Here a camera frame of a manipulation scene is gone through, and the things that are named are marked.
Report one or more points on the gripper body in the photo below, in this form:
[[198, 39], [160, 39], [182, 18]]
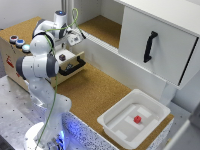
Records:
[[74, 39]]

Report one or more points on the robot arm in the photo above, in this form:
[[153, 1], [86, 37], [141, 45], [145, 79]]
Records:
[[38, 68]]

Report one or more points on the pink block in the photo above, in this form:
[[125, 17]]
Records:
[[137, 119]]

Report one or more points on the wooden drawer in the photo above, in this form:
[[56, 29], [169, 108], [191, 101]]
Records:
[[74, 55]]

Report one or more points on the white cabinet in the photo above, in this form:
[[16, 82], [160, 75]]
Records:
[[100, 53]]

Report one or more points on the green button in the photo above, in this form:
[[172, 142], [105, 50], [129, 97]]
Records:
[[26, 47]]

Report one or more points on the blue button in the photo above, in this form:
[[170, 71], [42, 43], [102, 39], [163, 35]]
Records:
[[20, 42]]

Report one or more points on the red button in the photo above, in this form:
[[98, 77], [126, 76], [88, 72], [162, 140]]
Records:
[[13, 38]]

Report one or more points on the wooden drawer box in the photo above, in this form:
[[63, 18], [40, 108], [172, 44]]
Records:
[[9, 58]]

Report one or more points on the white sliding door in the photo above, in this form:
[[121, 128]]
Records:
[[166, 43]]

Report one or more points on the white plastic box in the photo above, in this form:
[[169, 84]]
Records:
[[123, 128]]

